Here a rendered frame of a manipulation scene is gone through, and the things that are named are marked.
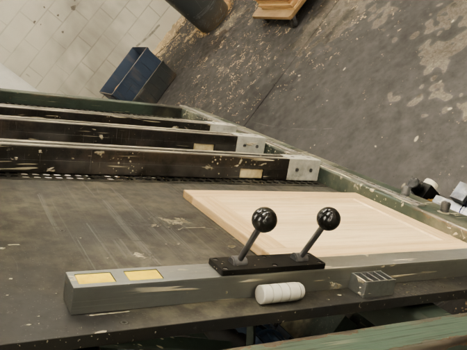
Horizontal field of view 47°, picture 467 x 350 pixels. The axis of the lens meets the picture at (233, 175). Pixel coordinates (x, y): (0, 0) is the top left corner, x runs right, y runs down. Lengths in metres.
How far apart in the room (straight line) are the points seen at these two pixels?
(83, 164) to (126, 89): 4.01
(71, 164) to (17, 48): 4.86
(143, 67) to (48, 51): 1.26
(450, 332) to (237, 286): 0.31
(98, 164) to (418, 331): 0.94
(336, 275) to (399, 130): 2.17
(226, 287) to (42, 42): 5.58
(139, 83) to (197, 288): 4.73
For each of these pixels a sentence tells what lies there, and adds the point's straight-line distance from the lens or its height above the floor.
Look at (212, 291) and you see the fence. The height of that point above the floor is 1.51.
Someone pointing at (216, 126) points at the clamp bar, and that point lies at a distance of 2.20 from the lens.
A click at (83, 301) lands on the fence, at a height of 1.68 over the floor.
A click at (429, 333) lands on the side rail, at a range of 0.79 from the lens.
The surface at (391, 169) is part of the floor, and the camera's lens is 2.92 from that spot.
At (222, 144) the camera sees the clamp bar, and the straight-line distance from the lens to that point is 1.96.
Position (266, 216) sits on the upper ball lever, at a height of 1.55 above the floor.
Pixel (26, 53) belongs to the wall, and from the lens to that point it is 6.26.
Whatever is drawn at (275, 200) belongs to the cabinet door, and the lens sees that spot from 1.39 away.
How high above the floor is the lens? 2.02
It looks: 32 degrees down
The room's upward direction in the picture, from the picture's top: 50 degrees counter-clockwise
